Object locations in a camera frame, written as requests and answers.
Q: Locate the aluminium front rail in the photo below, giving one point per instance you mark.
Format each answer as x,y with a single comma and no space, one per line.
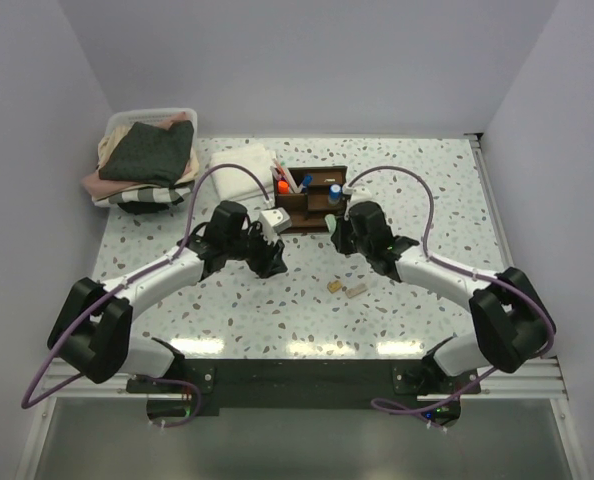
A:
536,379

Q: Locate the orange black highlighter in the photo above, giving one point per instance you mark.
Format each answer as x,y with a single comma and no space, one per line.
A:
283,187

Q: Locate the brown wooden desk organizer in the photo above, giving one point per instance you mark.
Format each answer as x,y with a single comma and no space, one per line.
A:
308,210

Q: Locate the beige eraser block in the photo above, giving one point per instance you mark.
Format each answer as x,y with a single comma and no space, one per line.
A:
356,290

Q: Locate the small gold eraser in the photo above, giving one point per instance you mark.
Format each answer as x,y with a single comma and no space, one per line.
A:
334,286

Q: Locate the dark green folded cloth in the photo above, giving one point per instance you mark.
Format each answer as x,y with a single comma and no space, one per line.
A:
151,155

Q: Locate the green transparent utility knife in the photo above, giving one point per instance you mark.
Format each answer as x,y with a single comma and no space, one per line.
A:
331,222

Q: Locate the blue grey pencil sharpener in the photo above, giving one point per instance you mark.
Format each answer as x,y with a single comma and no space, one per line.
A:
334,194

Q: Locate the white plastic laundry basket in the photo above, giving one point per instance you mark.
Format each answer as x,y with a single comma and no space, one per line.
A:
149,116

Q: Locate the cream folded cloth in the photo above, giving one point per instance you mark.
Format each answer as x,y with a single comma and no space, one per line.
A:
109,142

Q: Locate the pink folded cloth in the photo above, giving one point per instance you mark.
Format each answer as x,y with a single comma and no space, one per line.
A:
99,188

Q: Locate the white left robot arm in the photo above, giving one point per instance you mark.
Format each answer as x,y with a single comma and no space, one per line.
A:
93,330

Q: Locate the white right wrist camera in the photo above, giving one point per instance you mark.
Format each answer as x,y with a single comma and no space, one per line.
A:
356,194

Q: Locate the blue cap white marker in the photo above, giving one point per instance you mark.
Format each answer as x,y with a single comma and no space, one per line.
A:
303,186

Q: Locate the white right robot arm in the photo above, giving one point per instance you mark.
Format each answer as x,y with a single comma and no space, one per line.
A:
511,324

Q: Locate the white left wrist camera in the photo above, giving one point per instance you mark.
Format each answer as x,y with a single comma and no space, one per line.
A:
274,222

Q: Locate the striped folded cloth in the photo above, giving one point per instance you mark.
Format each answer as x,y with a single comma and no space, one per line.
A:
156,195

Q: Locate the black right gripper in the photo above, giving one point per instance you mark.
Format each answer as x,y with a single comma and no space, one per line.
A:
343,223

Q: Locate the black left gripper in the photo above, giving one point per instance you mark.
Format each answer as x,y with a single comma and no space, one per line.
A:
269,261

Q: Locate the red gel pen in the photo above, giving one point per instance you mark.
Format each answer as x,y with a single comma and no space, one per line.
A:
278,171

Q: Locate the white folded towel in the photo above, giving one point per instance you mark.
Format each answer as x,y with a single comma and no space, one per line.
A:
235,185

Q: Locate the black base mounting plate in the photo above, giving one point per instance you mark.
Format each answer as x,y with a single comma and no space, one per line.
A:
172,394

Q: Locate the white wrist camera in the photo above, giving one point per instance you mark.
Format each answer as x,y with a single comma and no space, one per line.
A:
356,194
274,222

